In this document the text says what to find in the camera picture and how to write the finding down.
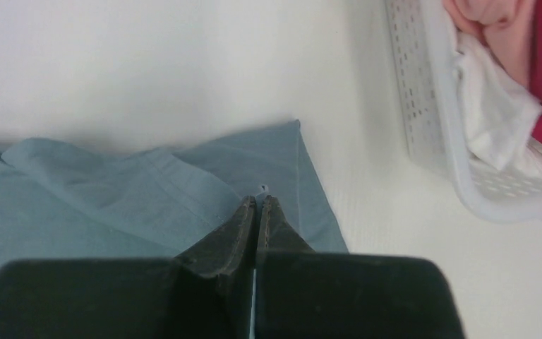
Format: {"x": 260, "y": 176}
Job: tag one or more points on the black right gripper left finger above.
{"x": 204, "y": 292}

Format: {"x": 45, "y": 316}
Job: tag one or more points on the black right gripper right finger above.
{"x": 302, "y": 293}

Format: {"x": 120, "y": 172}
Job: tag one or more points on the blue-grey t-shirt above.
{"x": 58, "y": 200}

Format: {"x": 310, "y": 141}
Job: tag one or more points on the white t-shirt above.
{"x": 498, "y": 114}

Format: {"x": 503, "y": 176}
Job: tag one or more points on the white plastic laundry basket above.
{"x": 433, "y": 125}

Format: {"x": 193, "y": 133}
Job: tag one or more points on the pink t-shirt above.
{"x": 505, "y": 27}

